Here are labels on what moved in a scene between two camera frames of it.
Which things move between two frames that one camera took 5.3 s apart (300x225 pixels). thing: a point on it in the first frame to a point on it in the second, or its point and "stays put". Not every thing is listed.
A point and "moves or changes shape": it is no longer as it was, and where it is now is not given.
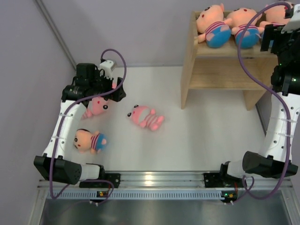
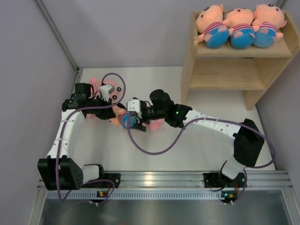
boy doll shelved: (210, 23) stays put
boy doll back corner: (275, 16) moves or changes shape
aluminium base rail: (163, 185) stays put
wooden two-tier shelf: (206, 67) stays put
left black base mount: (115, 178) stays put
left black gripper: (116, 95) to (107, 113)
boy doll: (84, 140) to (122, 117)
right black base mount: (222, 180) stays put
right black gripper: (277, 35) to (139, 126)
